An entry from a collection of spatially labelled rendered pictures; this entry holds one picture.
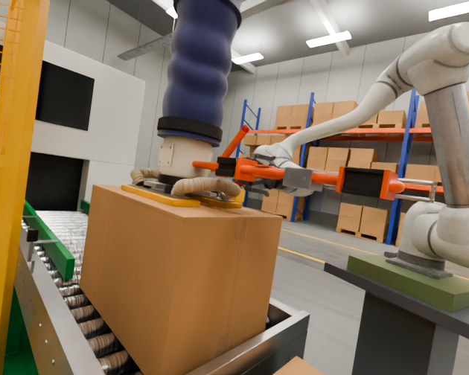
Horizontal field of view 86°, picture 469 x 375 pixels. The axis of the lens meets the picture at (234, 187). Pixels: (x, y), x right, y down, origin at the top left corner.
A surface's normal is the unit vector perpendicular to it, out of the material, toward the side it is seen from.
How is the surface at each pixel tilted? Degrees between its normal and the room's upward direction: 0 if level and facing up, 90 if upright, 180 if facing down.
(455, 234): 107
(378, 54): 90
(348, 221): 90
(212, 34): 77
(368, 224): 90
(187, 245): 90
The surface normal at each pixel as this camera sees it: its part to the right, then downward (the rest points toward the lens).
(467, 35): 0.03, -0.07
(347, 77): -0.62, -0.07
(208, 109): 0.57, -0.04
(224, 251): 0.72, 0.13
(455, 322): -0.85, -0.11
